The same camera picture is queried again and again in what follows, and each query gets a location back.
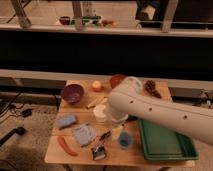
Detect light blue towel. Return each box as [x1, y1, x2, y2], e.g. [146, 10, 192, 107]
[72, 123, 97, 147]

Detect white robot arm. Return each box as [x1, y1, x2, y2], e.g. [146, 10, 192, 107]
[108, 77, 213, 146]

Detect green plastic tray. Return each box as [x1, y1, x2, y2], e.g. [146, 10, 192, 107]
[138, 119, 199, 161]

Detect blue cup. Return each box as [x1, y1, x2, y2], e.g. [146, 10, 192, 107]
[118, 132, 133, 149]

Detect white cup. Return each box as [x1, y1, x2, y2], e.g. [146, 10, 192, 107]
[93, 105, 107, 123]

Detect black binder clip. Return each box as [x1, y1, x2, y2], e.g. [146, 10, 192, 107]
[91, 143, 106, 160]

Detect wooden table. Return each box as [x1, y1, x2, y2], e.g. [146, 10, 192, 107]
[45, 80, 195, 168]

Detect wooden stick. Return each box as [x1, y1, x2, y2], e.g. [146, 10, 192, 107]
[86, 97, 106, 109]

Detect orange bowl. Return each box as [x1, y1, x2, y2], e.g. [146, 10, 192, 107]
[110, 74, 125, 88]

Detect small orange fruit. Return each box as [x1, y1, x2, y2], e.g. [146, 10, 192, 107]
[92, 81, 103, 92]

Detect blue sponge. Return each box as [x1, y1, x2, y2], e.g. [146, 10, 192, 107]
[57, 115, 77, 129]

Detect red chili pepper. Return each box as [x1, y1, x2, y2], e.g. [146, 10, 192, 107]
[57, 136, 78, 156]

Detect brown pine cone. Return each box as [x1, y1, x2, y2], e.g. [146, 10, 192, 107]
[145, 80, 161, 98]

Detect purple bowl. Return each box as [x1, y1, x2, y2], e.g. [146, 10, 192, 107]
[61, 84, 84, 104]

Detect green background object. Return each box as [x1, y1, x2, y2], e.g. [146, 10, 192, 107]
[80, 16, 101, 25]

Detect dark red background bowl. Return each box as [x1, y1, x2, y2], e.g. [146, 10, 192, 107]
[59, 16, 70, 25]

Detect black floor cables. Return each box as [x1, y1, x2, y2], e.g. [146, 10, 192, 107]
[0, 91, 33, 148]

